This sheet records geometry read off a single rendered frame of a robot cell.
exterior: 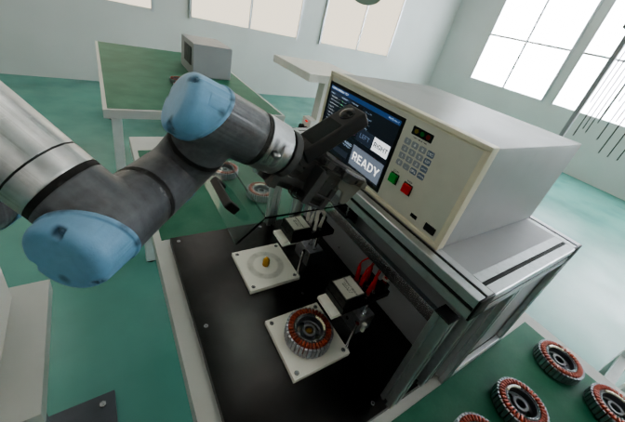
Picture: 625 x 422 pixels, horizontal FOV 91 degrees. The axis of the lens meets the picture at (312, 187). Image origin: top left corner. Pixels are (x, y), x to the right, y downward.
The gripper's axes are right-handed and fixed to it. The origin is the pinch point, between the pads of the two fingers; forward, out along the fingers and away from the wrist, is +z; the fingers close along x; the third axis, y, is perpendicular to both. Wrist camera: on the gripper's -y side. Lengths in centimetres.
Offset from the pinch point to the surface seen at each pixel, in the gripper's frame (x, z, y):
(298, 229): -17.7, 13.2, 23.0
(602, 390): 47, 70, 10
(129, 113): -153, -4, 53
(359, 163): -10.2, 8.6, -1.5
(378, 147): -6.3, 6.0, -6.8
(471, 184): 14.4, 4.3, -9.9
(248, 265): -21.5, 9.3, 40.3
